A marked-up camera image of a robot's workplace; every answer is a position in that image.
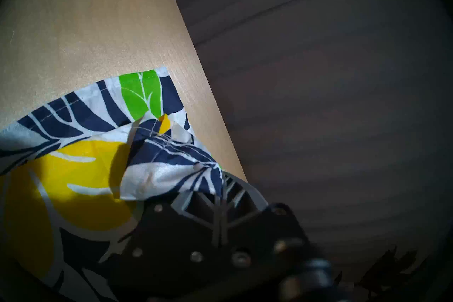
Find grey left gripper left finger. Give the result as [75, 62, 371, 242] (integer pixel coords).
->
[106, 181, 224, 293]

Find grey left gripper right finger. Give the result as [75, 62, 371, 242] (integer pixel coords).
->
[221, 173, 314, 284]

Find navy green floral shorts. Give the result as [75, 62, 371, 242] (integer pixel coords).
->
[0, 67, 227, 302]

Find tall dark leafy plant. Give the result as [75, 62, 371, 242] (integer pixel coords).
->
[333, 246, 427, 300]

